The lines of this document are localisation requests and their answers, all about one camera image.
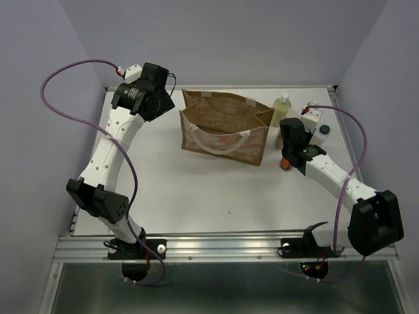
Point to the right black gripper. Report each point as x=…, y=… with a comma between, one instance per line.
x=308, y=135

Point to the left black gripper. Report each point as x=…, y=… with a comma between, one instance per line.
x=167, y=104

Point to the orange bottle dark cap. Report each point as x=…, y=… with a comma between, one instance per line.
x=285, y=165

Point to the white bottle black cap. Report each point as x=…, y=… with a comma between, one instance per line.
x=320, y=135

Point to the clear pump bottle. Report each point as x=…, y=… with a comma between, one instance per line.
x=280, y=140

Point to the green pump bottle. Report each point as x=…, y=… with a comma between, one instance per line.
x=281, y=106

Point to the brown burlap canvas bag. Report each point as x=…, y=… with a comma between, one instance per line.
x=225, y=125

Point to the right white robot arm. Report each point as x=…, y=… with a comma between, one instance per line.
x=375, y=218

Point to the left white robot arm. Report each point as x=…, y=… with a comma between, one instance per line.
x=95, y=190

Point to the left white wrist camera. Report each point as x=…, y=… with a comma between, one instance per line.
x=130, y=74

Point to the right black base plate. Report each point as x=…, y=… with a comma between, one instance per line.
x=299, y=247

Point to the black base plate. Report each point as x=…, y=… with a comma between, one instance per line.
x=299, y=247
x=119, y=250

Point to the aluminium frame rail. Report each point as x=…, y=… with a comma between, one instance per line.
x=223, y=222

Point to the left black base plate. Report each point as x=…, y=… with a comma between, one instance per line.
x=119, y=250

